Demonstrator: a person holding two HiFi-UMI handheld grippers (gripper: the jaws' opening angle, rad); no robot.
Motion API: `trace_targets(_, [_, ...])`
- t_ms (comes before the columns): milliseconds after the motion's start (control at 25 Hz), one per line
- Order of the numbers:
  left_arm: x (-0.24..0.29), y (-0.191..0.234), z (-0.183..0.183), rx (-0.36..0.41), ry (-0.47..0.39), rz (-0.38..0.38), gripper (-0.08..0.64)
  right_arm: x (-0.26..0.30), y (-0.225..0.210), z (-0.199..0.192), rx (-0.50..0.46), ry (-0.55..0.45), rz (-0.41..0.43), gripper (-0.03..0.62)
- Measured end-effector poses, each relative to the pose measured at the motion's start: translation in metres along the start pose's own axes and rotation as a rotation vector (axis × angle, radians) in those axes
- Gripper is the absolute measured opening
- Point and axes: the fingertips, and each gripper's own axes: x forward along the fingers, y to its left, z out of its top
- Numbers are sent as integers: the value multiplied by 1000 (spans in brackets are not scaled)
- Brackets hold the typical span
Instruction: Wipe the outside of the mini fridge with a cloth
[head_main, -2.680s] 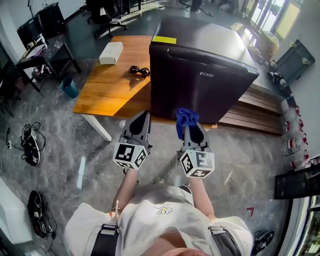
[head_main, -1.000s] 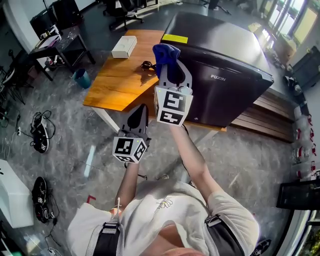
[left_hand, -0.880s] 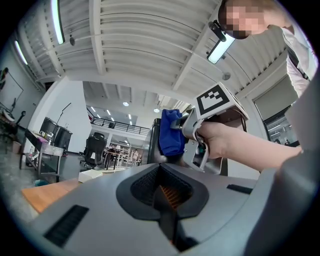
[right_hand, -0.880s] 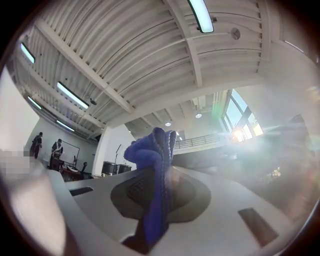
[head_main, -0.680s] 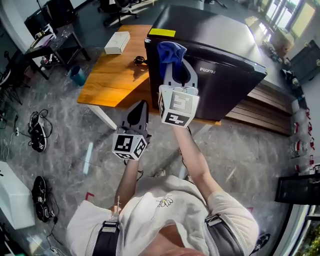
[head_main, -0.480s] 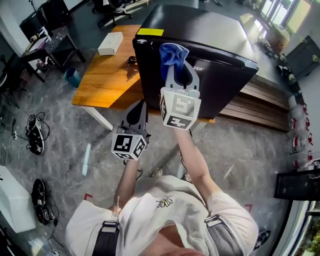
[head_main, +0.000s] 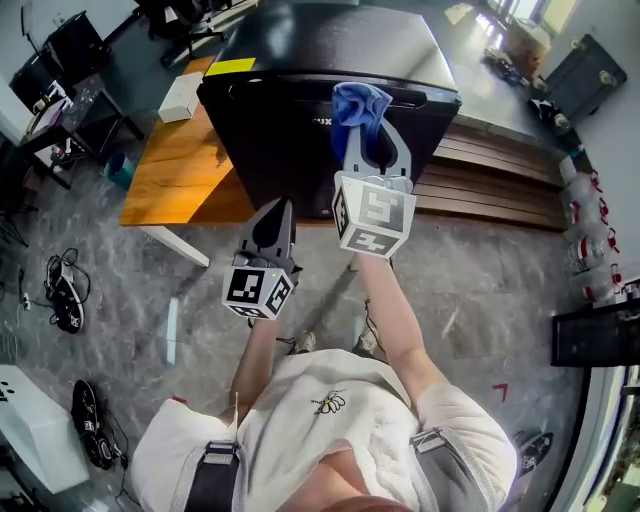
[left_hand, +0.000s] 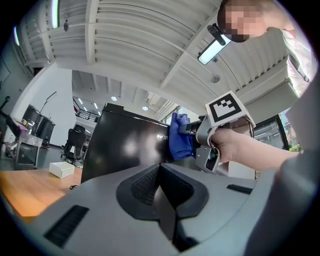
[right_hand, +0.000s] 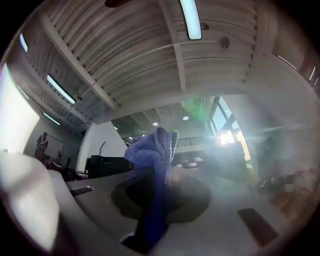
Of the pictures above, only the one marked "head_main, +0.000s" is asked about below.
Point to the brown cardboard box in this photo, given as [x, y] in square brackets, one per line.
[527, 47]

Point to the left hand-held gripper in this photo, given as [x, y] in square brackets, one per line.
[245, 290]

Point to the person's left forearm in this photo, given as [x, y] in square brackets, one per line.
[255, 360]

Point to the person's left shoe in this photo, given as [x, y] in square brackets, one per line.
[305, 342]

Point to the white cardboard box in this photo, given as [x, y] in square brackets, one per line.
[180, 97]

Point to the black hard case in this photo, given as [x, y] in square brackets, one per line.
[585, 75]

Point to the person's right forearm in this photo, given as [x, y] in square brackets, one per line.
[395, 320]

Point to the black mini fridge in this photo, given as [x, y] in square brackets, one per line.
[280, 150]

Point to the person's shoe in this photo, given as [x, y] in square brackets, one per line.
[368, 340]
[305, 342]

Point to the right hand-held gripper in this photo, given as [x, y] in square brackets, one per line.
[380, 210]

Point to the large glass window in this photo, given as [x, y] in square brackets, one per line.
[625, 460]

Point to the blue waste bin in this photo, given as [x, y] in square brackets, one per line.
[120, 171]

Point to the cluster of clear plastic bottles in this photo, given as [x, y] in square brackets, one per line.
[590, 235]

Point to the black framed screen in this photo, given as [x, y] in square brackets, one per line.
[595, 335]

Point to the stack of wooden planks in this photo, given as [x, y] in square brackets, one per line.
[490, 180]

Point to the black office chair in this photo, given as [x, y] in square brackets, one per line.
[185, 30]

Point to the black cabinet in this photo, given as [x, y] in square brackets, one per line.
[60, 55]

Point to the white cabinet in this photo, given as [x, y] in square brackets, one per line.
[35, 430]

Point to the white t-shirt with flower print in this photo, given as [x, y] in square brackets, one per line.
[310, 440]

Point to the black side table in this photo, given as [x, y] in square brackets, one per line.
[85, 110]

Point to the blue cleaning cloth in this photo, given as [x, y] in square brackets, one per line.
[357, 107]

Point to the wooden table with white legs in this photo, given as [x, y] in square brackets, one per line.
[170, 165]

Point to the person's right shoe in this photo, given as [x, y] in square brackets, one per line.
[368, 340]

